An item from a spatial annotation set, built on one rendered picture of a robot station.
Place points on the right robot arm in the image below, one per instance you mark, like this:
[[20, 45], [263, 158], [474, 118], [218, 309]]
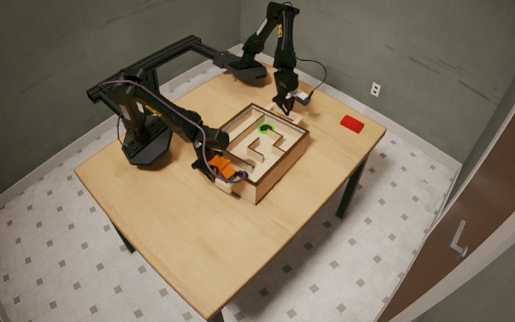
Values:
[[134, 121]]

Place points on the wooden maze board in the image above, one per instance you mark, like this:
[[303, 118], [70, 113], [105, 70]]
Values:
[[264, 145]]

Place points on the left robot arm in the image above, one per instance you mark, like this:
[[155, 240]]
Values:
[[284, 61]]

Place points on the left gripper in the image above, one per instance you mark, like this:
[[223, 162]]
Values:
[[284, 97]]

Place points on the red rectangular block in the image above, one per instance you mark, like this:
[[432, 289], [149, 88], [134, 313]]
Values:
[[352, 124]]

